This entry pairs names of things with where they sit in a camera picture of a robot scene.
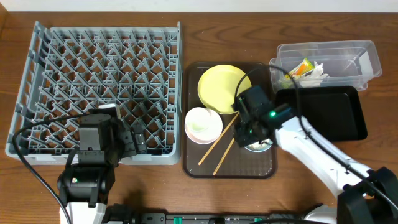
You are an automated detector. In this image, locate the left wooden chopstick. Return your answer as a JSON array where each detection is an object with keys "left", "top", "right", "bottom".
[{"left": 198, "top": 112, "right": 239, "bottom": 166}]

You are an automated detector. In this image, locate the right wooden chopstick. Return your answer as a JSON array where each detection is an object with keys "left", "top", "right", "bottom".
[{"left": 213, "top": 138, "right": 235, "bottom": 176}]

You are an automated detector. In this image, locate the light blue cup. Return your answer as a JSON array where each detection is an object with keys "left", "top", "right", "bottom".
[{"left": 245, "top": 139, "right": 273, "bottom": 152}]

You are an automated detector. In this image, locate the wooden chopstick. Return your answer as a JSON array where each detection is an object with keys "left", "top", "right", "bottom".
[
  {"left": 198, "top": 112, "right": 239, "bottom": 166},
  {"left": 213, "top": 138, "right": 235, "bottom": 176}
]

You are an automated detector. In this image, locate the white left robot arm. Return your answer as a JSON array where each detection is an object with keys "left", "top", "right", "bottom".
[{"left": 57, "top": 104, "right": 146, "bottom": 223}]

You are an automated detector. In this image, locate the grey plastic dishwasher rack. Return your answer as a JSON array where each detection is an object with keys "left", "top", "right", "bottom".
[{"left": 5, "top": 23, "right": 183, "bottom": 165}]

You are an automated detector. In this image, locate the clear plastic waste bin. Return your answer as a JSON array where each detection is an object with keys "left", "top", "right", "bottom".
[{"left": 269, "top": 40, "right": 382, "bottom": 90}]

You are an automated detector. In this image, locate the yellow plate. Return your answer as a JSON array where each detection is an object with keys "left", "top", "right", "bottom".
[{"left": 198, "top": 65, "right": 245, "bottom": 114}]

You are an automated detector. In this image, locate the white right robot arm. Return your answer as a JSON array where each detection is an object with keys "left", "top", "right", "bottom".
[{"left": 233, "top": 101, "right": 397, "bottom": 223}]

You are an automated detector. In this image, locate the yellow orange snack wrapper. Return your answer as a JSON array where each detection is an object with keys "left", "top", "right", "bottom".
[{"left": 284, "top": 58, "right": 315, "bottom": 78}]

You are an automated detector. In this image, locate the black waste tray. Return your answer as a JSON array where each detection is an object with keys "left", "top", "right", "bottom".
[{"left": 274, "top": 85, "right": 368, "bottom": 143}]

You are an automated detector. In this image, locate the crumpled white tissue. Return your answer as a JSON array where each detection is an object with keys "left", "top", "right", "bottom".
[{"left": 299, "top": 61, "right": 329, "bottom": 88}]

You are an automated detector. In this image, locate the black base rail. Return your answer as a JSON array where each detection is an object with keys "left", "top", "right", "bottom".
[{"left": 102, "top": 203, "right": 324, "bottom": 224}]

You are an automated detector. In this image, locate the white pink-rimmed bowl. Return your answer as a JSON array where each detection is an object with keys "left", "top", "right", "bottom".
[{"left": 184, "top": 107, "right": 223, "bottom": 144}]

